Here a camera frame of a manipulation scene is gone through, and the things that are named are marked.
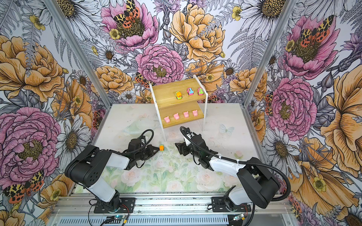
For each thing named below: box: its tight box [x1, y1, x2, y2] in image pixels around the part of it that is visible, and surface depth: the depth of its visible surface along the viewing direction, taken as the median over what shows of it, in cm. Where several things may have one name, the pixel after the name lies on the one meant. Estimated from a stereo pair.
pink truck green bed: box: [197, 87, 205, 96], surface depth 81 cm
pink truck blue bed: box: [186, 87, 195, 96], surface depth 81 cm
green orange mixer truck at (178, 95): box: [175, 91, 183, 100], surface depth 79 cm
